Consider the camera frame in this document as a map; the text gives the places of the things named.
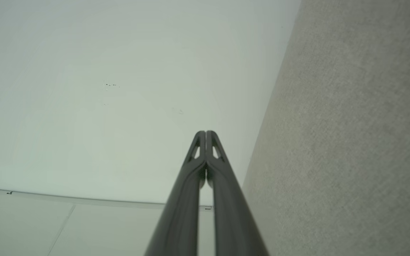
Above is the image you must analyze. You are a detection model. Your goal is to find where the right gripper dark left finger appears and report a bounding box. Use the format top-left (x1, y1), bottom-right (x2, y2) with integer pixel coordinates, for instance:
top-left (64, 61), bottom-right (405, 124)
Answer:
top-left (144, 130), bottom-right (206, 256)

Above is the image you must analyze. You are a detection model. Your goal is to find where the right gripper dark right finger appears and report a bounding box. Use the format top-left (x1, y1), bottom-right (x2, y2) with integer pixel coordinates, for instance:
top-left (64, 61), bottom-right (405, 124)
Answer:
top-left (206, 130), bottom-right (270, 256)

